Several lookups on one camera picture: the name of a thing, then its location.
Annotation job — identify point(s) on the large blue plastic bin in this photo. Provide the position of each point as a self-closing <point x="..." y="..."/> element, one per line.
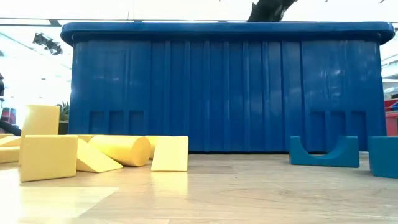
<point x="217" y="93"/>

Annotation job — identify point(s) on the yellow foam wedge block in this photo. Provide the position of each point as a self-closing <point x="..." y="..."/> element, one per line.
<point x="93" y="163"/>

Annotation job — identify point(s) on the blue foam arch block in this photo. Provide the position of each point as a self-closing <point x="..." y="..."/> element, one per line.
<point x="342" y="158"/>

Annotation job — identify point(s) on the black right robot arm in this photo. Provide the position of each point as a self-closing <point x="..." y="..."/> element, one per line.
<point x="270" y="11"/>

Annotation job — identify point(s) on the green spiky plant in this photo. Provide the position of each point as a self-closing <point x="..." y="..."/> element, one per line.
<point x="64" y="110"/>

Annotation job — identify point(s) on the black plant pot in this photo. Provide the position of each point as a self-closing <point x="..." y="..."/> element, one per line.
<point x="63" y="127"/>

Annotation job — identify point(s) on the black ceiling spotlight cluster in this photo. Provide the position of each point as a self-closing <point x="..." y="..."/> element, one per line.
<point x="48" y="43"/>

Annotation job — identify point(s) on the black slanted bar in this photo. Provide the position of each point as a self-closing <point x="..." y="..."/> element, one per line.
<point x="9" y="127"/>

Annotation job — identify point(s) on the red background object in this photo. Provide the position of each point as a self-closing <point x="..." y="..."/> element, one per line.
<point x="8" y="115"/>

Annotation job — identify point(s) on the red tilted tray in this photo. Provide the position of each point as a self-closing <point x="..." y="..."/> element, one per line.
<point x="391" y="104"/>

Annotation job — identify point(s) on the red plastic bin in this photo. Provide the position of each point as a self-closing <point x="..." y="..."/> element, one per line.
<point x="391" y="124"/>

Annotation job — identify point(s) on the dark background object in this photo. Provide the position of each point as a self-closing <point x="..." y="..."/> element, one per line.
<point x="1" y="84"/>

